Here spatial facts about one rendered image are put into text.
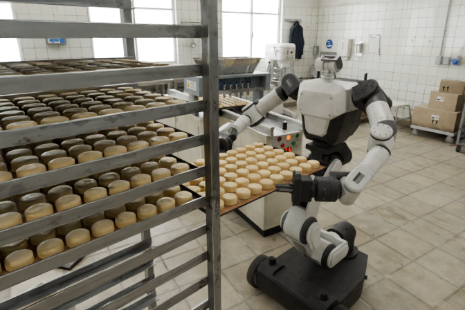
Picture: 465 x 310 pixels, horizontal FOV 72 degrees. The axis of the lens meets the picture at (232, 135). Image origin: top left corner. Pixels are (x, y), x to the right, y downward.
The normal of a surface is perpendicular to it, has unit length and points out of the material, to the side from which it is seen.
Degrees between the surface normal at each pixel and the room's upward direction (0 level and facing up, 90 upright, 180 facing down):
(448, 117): 89
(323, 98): 90
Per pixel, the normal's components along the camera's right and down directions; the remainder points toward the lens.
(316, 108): -0.75, 0.20
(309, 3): 0.51, 0.25
